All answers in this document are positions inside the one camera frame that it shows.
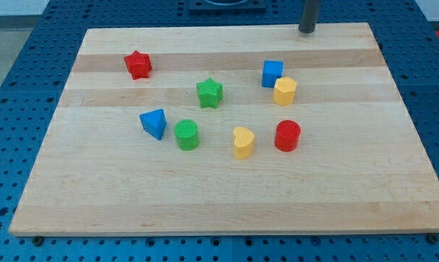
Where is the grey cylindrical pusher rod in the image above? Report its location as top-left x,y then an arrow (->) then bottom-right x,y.
298,0 -> 321,34

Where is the blue cube block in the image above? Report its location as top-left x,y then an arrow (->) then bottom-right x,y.
261,60 -> 284,88

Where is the green star block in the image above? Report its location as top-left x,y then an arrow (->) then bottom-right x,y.
197,78 -> 223,108

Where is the red star block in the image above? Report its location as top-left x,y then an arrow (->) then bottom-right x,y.
124,50 -> 152,80

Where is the yellow hexagon block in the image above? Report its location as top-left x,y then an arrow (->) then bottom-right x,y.
273,76 -> 298,106

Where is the red cylinder block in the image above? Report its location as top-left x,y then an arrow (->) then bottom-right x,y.
274,120 -> 301,152

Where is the yellow heart block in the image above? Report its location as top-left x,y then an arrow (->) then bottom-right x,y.
232,127 -> 255,159

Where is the wooden board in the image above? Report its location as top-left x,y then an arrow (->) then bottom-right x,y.
9,23 -> 439,237

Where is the green cylinder block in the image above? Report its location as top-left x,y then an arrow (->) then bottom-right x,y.
174,119 -> 199,151

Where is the blue triangle block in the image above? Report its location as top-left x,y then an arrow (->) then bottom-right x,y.
139,109 -> 167,140

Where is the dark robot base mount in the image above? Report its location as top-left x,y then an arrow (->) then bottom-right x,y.
187,0 -> 266,13

